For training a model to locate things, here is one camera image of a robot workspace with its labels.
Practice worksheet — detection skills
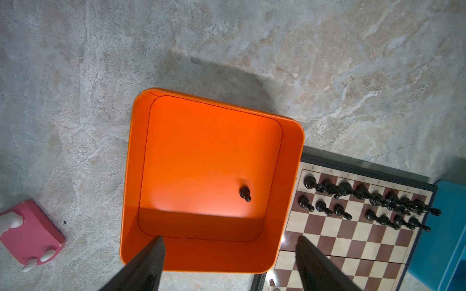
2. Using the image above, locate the orange plastic tray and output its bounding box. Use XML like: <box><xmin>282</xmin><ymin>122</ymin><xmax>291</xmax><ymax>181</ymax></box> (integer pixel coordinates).
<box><xmin>120</xmin><ymin>88</ymin><xmax>305</xmax><ymax>274</ymax></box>

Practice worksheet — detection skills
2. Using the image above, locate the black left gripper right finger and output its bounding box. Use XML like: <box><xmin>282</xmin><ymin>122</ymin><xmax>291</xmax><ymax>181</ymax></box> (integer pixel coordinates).
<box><xmin>296</xmin><ymin>236</ymin><xmax>360</xmax><ymax>291</ymax></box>

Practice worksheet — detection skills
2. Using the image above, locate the blue plastic tray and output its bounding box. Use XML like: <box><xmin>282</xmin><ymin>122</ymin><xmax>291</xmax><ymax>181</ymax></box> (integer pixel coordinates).
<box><xmin>408</xmin><ymin>181</ymin><xmax>466</xmax><ymax>291</ymax></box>

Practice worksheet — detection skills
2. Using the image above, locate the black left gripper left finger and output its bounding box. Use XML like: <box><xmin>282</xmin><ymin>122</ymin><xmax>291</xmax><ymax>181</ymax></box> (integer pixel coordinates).
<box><xmin>100</xmin><ymin>236</ymin><xmax>166</xmax><ymax>291</ymax></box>

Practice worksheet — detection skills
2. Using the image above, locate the brown cream chessboard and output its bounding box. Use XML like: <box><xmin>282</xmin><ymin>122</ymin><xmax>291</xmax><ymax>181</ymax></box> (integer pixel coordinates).
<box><xmin>251</xmin><ymin>147</ymin><xmax>437</xmax><ymax>291</ymax></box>

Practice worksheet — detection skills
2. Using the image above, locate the white rabbit pink base figurine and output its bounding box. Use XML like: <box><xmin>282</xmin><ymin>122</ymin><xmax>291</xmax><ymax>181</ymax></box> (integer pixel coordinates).
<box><xmin>1</xmin><ymin>200</ymin><xmax>66</xmax><ymax>273</ymax></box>

